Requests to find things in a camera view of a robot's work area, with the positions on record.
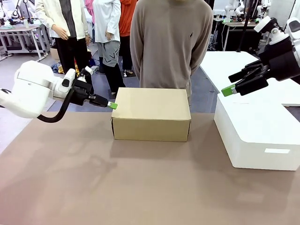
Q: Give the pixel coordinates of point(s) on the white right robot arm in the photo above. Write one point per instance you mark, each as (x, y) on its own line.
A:
(294, 28)

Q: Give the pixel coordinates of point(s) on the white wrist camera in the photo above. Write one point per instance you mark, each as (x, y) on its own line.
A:
(87, 70)
(264, 24)

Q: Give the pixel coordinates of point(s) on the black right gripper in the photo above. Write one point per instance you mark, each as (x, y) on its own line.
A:
(283, 61)

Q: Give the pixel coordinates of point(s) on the bystander in pink top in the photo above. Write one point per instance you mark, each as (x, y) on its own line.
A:
(89, 9)

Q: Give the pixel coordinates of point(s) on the dark background robot table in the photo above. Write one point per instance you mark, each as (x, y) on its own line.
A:
(234, 35)

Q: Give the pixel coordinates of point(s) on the white plastic storage bin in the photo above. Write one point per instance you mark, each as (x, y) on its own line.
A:
(257, 131)

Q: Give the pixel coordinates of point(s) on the white side table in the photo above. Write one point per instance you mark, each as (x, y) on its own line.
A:
(225, 65)

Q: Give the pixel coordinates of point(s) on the bystander in orange hoodie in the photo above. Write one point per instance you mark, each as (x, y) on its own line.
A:
(126, 18)

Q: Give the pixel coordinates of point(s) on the grey background work table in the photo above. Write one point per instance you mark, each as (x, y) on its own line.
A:
(21, 29)

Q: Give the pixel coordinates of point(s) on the person in beige sweater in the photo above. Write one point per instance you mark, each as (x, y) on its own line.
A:
(168, 47)

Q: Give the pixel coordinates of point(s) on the brown cardboard shoe box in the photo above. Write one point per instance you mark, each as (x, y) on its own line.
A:
(152, 112)

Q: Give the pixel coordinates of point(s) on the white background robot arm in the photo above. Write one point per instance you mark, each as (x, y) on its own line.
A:
(230, 10)

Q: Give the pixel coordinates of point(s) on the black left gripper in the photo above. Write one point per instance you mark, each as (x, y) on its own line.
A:
(82, 92)

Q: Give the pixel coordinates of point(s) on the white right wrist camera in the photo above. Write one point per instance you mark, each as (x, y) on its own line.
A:
(264, 24)

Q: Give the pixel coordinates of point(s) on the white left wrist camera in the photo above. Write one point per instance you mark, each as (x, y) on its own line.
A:
(87, 70)

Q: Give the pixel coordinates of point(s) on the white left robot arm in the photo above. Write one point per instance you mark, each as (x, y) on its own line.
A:
(30, 91)

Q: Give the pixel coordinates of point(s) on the colourful clothes pile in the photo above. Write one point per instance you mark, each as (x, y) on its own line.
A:
(93, 68)

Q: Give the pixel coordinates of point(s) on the bystander in white coat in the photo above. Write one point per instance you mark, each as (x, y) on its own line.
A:
(105, 23)

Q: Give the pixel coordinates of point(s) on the black stand pole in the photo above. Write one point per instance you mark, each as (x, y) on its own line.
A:
(245, 28)

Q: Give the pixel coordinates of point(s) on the small cardboard box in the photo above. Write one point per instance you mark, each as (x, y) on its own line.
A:
(55, 54)

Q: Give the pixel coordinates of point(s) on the bystander in cream jacket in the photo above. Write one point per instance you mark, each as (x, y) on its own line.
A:
(77, 18)

